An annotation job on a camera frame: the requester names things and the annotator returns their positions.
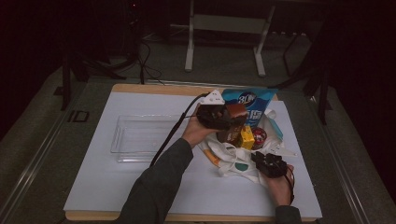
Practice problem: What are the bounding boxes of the person's left hand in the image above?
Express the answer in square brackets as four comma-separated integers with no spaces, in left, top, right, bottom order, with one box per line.
[181,105,219,149]

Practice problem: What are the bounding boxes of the white tote bag coloured patches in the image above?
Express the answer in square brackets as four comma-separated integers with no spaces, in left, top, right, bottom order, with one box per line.
[197,106,297,188]

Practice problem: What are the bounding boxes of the yellow snack packet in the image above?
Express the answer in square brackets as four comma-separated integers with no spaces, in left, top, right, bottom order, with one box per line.
[238,125,256,151]

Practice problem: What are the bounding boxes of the black stand with legs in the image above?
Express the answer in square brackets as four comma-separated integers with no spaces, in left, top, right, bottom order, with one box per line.
[60,52,127,111]

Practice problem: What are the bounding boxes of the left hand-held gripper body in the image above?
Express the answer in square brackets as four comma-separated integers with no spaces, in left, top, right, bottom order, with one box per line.
[195,89,233,131]

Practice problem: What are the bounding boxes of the left hand-held gripper black cable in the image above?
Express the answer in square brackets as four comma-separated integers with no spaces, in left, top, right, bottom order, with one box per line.
[149,92,210,167]

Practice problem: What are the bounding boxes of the white metal stand frame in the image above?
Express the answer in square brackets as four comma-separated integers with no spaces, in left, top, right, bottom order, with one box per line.
[185,0,276,77]

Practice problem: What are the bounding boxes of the black metal stand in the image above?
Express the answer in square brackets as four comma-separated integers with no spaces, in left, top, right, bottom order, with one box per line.
[269,31,332,125]

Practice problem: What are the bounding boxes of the person's right hand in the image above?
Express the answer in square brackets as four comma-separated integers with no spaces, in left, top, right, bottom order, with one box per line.
[264,164,295,207]

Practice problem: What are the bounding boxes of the long brown box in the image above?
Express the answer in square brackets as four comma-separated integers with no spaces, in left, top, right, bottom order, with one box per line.
[217,103,249,145]

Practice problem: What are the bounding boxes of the black floor bracket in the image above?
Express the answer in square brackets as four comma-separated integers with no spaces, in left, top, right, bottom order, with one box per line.
[67,109,91,123]

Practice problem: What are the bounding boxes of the white table mat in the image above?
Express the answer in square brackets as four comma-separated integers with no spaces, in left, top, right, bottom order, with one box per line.
[64,91,323,218]

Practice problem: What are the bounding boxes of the clear plastic container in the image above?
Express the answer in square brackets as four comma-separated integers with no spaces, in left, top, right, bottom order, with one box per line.
[110,114,191,163]

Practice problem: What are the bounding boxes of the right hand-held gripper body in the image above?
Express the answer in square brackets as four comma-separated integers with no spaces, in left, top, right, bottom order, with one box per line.
[257,146,297,179]

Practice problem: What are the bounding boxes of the right hand-held gripper black cable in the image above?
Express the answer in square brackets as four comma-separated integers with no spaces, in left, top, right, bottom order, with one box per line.
[284,169,296,205]

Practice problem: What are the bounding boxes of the small red-lidded jar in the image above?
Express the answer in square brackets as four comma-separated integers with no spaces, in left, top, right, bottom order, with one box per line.
[251,126,268,150]

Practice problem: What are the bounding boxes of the blue snack pouch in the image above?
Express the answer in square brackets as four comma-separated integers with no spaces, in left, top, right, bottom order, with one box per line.
[221,88,279,133]

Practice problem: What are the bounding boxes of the hand-held gripper black cable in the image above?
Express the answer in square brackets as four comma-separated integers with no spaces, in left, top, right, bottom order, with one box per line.
[149,92,210,167]
[284,169,296,205]

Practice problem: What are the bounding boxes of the black floor cables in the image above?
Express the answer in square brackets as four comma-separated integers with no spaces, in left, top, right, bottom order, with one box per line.
[136,38,165,86]

